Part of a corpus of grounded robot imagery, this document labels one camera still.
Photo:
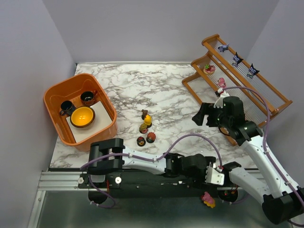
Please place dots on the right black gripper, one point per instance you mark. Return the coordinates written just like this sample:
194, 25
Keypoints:
211, 115

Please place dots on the pink bear yellow flower figurine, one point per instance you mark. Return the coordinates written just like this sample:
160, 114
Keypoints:
208, 200

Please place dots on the pink strawberry tart figurine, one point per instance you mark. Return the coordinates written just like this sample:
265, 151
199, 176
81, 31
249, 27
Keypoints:
209, 69

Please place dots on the black purple bow figurine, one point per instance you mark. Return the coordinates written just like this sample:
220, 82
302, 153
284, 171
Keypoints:
236, 60

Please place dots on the black bat-eared figurine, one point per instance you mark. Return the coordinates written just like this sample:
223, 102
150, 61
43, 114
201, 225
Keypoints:
252, 71

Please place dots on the purple small figurine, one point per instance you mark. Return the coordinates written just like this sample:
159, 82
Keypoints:
223, 48

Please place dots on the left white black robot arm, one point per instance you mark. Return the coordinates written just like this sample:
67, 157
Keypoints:
111, 155

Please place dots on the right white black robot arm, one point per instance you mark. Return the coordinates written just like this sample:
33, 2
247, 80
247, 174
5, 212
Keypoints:
279, 195

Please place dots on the wooden tiered shelf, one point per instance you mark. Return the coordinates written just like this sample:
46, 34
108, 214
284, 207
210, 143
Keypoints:
258, 95

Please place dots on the yellow helmet figurine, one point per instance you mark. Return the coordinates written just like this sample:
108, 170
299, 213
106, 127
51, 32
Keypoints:
148, 120

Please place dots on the red hair figurine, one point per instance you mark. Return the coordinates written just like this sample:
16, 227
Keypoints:
151, 137

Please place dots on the brown hair bun figurine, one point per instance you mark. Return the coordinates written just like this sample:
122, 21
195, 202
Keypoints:
144, 113

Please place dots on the black round base figurine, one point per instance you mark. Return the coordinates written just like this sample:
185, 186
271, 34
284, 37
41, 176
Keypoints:
140, 141

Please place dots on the olive hat figurine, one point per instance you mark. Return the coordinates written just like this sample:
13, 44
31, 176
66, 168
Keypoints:
143, 129

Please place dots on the white paper sheet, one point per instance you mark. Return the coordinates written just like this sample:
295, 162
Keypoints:
102, 120

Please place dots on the brown mug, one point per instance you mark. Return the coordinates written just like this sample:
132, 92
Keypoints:
88, 97

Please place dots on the yellow bowl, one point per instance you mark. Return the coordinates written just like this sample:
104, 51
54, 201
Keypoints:
82, 117

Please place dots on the orange plastic bin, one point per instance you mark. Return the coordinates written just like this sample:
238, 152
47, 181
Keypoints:
71, 90

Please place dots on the black mug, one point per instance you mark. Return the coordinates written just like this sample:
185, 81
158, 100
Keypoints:
67, 108

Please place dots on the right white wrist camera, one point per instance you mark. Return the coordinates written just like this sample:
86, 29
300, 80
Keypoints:
221, 95

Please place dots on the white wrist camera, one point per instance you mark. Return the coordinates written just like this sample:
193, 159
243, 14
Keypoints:
221, 95
214, 175

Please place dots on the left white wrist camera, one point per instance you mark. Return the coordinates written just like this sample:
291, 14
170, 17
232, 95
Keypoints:
214, 175

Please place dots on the black metal base frame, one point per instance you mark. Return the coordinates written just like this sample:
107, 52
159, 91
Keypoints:
130, 183

